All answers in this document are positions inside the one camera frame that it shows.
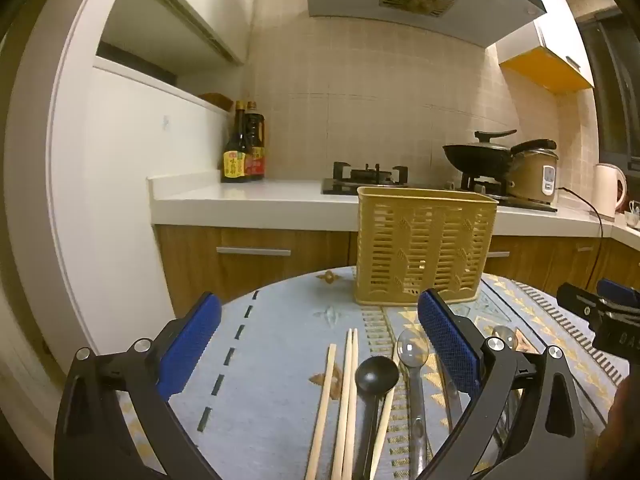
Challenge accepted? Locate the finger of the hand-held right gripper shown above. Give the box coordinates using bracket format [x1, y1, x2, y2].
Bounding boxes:
[597, 278, 640, 307]
[556, 282, 609, 321]

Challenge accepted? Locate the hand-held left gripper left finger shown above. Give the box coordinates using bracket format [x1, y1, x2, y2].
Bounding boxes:
[52, 291, 223, 480]

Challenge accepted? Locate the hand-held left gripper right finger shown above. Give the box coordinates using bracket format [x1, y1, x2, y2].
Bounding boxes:
[417, 287, 586, 480]

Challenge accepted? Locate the clear plastic spoon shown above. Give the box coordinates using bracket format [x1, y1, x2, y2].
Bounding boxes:
[396, 329, 431, 476]

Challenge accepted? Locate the shiny metal spoon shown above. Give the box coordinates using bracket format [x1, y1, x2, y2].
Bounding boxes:
[491, 326, 519, 352]

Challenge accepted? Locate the black plastic spoon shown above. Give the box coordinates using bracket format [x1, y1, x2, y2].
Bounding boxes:
[351, 356, 400, 480]

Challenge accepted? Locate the wooden chopstick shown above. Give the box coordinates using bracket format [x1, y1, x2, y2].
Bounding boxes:
[331, 329, 354, 480]
[342, 328, 359, 480]
[305, 344, 337, 480]
[371, 347, 402, 480]

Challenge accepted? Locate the yellow plastic utensil basket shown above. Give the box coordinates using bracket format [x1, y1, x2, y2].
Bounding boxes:
[354, 186, 499, 306]

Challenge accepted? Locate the person's right forearm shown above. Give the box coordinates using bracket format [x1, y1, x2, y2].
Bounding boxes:
[590, 372, 640, 480]

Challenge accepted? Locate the wooden base cabinet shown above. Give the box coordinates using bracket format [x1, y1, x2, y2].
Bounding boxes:
[152, 224, 640, 321]

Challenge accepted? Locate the blue patterned tablecloth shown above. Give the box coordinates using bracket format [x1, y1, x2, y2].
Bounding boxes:
[117, 266, 631, 480]

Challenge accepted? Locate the white electric kettle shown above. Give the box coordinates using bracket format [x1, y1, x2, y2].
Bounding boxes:
[594, 162, 627, 219]

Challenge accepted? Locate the white kitchen countertop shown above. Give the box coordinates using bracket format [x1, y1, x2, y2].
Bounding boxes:
[146, 172, 640, 251]

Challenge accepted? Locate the white tall cabinet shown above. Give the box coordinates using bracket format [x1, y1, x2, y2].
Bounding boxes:
[47, 52, 228, 366]

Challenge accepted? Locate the black lidded wok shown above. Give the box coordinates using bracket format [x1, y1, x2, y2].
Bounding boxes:
[442, 130, 518, 177]

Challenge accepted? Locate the small dark sauce bottle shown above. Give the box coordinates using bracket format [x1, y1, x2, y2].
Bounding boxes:
[221, 101, 249, 184]

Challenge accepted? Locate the black gas stove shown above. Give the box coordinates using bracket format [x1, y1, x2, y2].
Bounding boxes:
[321, 161, 559, 213]

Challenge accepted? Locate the dark window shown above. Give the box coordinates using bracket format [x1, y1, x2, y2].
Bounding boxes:
[575, 15, 640, 171]

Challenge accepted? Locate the large dark sauce bottle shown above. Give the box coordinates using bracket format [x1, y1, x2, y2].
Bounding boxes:
[243, 101, 267, 181]

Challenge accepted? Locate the wooden board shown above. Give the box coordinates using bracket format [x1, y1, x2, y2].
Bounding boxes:
[198, 92, 235, 112]

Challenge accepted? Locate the black power cable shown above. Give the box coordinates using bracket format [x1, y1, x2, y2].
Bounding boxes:
[557, 187, 604, 281]

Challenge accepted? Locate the long metal drawer handle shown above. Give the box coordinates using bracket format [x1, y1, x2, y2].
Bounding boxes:
[216, 246, 292, 257]

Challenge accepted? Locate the wall cabinet with yellow underside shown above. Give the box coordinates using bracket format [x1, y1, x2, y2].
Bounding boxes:
[496, 15, 596, 93]

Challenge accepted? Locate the white wall cabinet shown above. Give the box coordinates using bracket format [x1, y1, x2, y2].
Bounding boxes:
[95, 0, 263, 86]

